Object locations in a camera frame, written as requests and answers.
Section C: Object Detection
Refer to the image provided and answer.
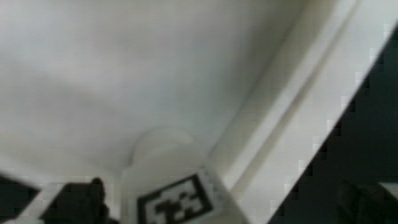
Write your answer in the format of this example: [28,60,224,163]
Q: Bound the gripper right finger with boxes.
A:
[336,181,398,224]

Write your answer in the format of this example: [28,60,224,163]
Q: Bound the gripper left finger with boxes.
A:
[0,177,110,224]

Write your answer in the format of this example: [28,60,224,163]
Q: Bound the white table leg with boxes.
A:
[121,128,248,224]

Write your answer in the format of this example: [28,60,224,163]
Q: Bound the white square tabletop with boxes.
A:
[0,0,398,224]

